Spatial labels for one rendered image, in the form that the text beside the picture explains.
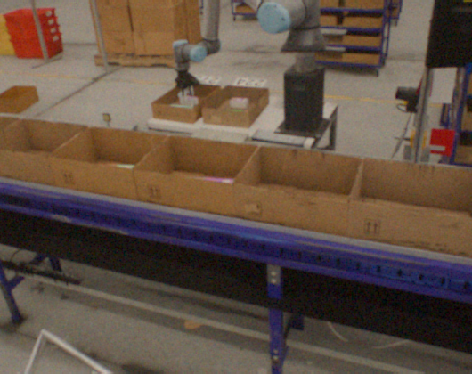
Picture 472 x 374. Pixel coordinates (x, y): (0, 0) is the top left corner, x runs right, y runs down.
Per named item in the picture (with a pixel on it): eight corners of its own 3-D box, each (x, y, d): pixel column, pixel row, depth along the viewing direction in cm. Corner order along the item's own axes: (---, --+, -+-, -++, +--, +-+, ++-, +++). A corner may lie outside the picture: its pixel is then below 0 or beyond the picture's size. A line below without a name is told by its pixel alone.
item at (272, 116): (337, 108, 297) (337, 102, 296) (311, 150, 253) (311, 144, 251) (192, 92, 336) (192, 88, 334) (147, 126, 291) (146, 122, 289)
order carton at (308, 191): (360, 197, 184) (362, 157, 175) (345, 244, 161) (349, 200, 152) (260, 182, 197) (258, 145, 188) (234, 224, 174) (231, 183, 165)
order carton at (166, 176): (261, 182, 197) (259, 145, 188) (235, 224, 174) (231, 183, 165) (174, 170, 210) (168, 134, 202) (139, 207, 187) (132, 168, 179)
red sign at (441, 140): (450, 155, 225) (454, 130, 218) (450, 156, 224) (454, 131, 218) (414, 150, 231) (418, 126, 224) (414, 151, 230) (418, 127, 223)
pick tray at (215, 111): (270, 103, 302) (269, 87, 297) (248, 128, 272) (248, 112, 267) (227, 99, 312) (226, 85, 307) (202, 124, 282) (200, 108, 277)
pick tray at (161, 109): (223, 100, 311) (222, 85, 306) (193, 124, 282) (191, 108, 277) (184, 95, 323) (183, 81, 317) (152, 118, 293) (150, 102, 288)
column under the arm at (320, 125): (288, 115, 285) (288, 60, 268) (332, 119, 275) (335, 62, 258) (273, 133, 265) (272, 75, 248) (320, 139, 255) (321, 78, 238)
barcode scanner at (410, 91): (392, 104, 228) (397, 83, 222) (418, 109, 225) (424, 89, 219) (391, 109, 223) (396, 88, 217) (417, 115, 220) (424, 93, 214)
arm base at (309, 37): (289, 37, 257) (288, 19, 252) (326, 37, 252) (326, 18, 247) (282, 49, 242) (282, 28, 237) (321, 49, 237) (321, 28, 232)
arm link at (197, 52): (208, 43, 282) (194, 40, 290) (193, 49, 275) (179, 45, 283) (210, 59, 287) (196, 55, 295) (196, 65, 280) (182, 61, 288)
